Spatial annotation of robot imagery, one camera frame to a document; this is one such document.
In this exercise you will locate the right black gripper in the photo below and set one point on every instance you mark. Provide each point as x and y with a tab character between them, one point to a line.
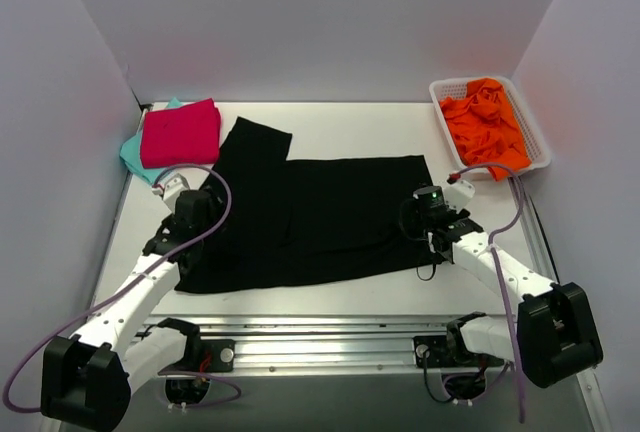
413	217

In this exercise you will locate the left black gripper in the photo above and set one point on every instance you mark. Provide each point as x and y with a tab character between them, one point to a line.
201	207

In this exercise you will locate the black t-shirt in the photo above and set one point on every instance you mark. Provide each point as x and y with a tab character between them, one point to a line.
306	222

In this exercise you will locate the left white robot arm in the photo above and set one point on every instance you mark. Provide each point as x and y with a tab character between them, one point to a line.
89	378

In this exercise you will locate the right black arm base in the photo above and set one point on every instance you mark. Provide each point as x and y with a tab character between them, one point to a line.
449	380

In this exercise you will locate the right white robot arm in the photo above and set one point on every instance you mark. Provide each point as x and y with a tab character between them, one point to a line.
548	331

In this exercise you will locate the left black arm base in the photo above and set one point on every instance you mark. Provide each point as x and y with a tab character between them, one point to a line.
215	357

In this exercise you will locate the folded pink t-shirt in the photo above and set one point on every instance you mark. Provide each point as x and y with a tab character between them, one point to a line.
187	134

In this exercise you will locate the folded teal t-shirt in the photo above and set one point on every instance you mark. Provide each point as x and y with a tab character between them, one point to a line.
130	155

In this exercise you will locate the crumpled orange t-shirt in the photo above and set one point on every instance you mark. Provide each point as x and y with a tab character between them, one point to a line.
483	126

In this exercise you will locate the white plastic basket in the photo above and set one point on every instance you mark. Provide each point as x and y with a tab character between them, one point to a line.
536	146

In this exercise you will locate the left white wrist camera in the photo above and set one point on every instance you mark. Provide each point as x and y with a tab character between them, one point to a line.
170	188

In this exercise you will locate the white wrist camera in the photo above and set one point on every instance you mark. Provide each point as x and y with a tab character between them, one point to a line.
170	188
458	193

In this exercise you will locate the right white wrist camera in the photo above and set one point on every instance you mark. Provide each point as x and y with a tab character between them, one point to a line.
458	193

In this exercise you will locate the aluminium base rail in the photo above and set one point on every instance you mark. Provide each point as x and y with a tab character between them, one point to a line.
297	346

